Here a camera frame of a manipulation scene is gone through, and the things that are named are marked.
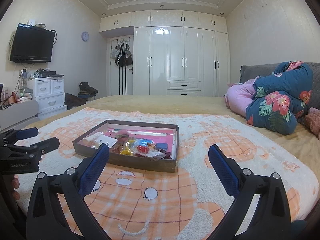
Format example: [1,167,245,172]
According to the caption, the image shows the white comb hair clip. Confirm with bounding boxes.
[82,132,102,147]

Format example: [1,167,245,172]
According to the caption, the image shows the clear earring stud packet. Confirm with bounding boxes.
[94,134,118,148]

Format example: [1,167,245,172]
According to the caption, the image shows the yellow hair rings packet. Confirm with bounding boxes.
[120,139,135,156]

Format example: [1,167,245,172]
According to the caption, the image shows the red bead earrings packet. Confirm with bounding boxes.
[133,145,167,161]

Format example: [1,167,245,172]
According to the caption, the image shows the blue box of rings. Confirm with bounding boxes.
[156,142,168,151]

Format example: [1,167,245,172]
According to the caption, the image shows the dotted mesh bow clip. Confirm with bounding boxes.
[110,142,125,154]

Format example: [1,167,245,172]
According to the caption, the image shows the pink fuzzy pompom clip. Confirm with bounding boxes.
[116,129,130,140]

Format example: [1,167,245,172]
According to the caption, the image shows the dark red hair claw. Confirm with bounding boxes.
[161,149,172,159]

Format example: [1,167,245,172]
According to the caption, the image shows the person left hand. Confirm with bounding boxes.
[11,177,20,200]

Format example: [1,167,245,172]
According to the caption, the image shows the brown clothes heap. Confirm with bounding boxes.
[65,93,87,110]

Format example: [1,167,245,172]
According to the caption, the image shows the white plastic drawer cabinet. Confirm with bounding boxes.
[27,76,67,120]

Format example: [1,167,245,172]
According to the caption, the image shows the dark clothes pile on stool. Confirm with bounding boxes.
[78,82,98,99]

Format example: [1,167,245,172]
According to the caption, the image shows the tan bed cover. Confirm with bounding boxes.
[27,95,319,178]

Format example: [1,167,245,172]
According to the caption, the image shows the white room door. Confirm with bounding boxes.
[106,35,133,96]

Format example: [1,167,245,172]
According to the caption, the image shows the pink knitted cloth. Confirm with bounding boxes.
[304,107,320,140]

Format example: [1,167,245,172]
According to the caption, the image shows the brown shallow cardboard tray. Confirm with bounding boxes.
[73,120,179,173]

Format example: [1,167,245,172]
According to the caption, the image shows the bags hanging on door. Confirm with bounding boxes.
[110,42,133,67]

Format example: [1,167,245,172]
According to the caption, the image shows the blue floral quilt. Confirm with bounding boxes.
[246,61,313,135]

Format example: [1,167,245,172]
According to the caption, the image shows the pink folded quilt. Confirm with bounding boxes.
[225,76,259,118]

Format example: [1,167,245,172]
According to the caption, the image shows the grey headboard cushion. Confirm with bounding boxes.
[239,62,320,109]

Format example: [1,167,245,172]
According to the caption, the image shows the white built-in wardrobe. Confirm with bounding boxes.
[100,10,230,97]

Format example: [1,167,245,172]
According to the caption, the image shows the black wall television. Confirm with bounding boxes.
[9,23,56,64]

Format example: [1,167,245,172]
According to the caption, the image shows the purple wall clock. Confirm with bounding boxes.
[81,31,89,42]

